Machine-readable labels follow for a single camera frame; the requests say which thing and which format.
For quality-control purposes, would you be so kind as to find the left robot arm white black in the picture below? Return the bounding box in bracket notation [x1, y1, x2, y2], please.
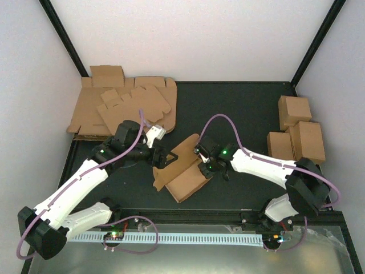
[16, 120, 178, 260]

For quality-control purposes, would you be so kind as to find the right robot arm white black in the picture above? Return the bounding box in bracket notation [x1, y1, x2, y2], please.
[193, 136, 330, 230]

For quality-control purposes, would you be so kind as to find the folded cardboard box small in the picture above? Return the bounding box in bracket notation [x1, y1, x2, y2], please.
[266, 132, 295, 160]

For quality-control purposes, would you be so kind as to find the stack of flat cardboard blanks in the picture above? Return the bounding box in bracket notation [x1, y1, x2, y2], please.
[67, 65, 177, 141]

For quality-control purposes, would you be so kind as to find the right controller board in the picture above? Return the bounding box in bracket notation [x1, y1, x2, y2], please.
[262, 232, 291, 244]

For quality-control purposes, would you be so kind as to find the controller board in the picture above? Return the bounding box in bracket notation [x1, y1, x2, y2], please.
[103, 231, 124, 241]
[262, 232, 291, 244]

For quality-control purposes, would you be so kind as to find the left controller board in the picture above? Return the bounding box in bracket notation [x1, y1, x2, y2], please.
[103, 231, 124, 241]

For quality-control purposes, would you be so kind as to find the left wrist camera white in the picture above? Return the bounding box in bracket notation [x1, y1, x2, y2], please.
[146, 125, 166, 148]

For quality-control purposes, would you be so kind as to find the white slotted cable duct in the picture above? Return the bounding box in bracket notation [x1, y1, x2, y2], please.
[69, 231, 263, 247]

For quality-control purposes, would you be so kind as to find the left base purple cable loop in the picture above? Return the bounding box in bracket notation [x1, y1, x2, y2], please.
[102, 215, 160, 255]

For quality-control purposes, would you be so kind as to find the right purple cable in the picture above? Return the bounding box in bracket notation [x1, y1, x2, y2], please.
[198, 114, 342, 209]

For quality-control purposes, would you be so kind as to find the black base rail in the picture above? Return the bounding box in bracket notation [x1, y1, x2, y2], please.
[94, 207, 343, 232]

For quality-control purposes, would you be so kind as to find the left black frame post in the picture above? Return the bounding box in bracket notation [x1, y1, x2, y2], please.
[39, 0, 89, 77]

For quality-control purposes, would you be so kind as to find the black frame post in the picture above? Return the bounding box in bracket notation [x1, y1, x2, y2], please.
[290, 0, 347, 88]
[39, 0, 89, 77]

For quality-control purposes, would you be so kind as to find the right black frame post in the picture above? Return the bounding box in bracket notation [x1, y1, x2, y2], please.
[290, 0, 347, 88]

